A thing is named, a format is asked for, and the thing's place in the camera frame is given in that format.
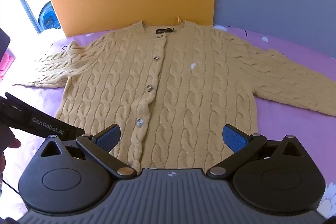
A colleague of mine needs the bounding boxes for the dark object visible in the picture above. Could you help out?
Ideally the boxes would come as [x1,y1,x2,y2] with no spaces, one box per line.
[0,27,11,57]

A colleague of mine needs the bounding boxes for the beige cable-knit cardigan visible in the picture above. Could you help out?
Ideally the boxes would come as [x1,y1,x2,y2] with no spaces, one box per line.
[13,20,336,171]

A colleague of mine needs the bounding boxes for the pink cloth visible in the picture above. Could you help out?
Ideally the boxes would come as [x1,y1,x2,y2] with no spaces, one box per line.
[0,52,17,81]

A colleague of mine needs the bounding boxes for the person's left hand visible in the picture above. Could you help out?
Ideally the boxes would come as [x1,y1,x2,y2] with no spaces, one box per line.
[0,126,22,177]

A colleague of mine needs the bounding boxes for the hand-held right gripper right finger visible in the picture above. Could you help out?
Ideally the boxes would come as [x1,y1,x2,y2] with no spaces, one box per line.
[207,124,303,178]

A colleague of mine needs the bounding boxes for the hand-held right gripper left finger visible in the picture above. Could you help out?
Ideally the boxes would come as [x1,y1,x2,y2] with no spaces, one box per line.
[39,124,137,178]

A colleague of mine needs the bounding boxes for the purple floral bedsheet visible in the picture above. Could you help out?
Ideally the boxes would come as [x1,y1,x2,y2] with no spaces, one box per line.
[0,23,336,215]

